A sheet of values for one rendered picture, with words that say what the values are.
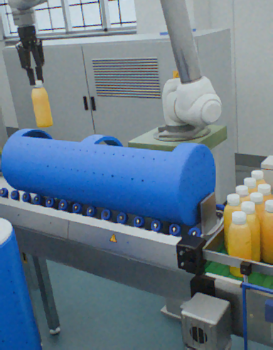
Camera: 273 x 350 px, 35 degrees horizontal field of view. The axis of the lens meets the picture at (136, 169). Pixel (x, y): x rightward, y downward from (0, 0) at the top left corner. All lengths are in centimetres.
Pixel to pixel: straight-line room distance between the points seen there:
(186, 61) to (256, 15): 242
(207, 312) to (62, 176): 75
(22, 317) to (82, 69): 255
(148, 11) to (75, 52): 100
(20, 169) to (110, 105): 191
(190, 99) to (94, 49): 186
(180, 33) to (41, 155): 75
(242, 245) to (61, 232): 82
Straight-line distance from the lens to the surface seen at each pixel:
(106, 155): 158
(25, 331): 168
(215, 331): 130
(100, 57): 363
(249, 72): 437
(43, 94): 191
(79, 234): 179
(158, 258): 158
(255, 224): 137
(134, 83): 346
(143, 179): 146
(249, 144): 455
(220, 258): 135
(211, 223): 157
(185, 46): 190
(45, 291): 252
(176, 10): 188
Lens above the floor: 169
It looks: 21 degrees down
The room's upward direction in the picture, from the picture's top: 7 degrees counter-clockwise
